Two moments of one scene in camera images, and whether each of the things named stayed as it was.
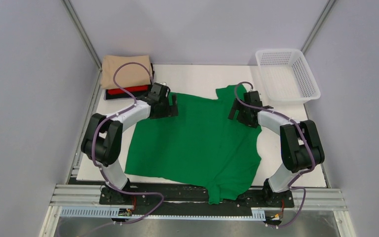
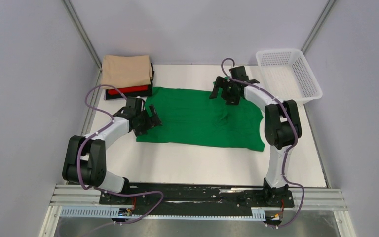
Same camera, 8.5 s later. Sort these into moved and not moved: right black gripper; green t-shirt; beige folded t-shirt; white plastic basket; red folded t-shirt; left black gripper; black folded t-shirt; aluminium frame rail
Moved: right black gripper; green t-shirt; left black gripper
Not moved: beige folded t-shirt; aluminium frame rail; white plastic basket; red folded t-shirt; black folded t-shirt
